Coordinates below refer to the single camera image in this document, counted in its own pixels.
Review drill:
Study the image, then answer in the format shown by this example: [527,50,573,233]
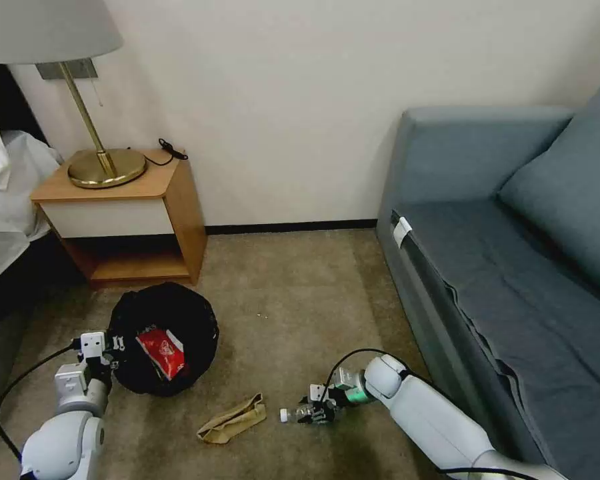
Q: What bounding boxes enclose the thin black cable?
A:
[127,138,188,167]

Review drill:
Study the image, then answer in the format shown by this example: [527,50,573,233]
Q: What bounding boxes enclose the wooden nightstand white drawer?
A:
[30,148,208,291]

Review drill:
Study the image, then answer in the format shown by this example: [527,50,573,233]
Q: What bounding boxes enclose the brass table lamp grey shade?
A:
[0,0,148,189]

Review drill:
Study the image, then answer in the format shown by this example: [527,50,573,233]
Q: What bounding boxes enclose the blue-grey fabric sofa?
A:
[375,72,600,480]

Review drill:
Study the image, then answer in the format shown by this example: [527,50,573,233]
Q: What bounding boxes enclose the clear plastic bottle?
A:
[279,405,315,425]

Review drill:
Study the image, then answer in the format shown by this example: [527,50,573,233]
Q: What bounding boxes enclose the black baseboard strip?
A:
[205,219,381,236]

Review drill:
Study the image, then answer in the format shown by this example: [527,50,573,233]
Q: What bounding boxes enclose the blue-grey sofa cushion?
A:
[497,128,600,307]

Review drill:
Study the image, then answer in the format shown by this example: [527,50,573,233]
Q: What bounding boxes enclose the black round trash bin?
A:
[109,281,220,397]

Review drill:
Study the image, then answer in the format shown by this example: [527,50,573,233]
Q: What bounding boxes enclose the white sofa tag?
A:
[393,217,413,247]

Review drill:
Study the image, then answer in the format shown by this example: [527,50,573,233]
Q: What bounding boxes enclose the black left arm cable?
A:
[0,339,84,463]

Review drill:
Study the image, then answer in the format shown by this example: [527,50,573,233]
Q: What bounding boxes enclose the bed with white sheet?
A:
[0,61,89,451]

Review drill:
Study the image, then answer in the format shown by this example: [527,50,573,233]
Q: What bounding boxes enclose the crumpled brown paper bag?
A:
[196,393,268,445]

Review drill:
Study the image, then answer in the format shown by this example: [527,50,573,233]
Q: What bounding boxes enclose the red snack packet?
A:
[135,327,188,381]

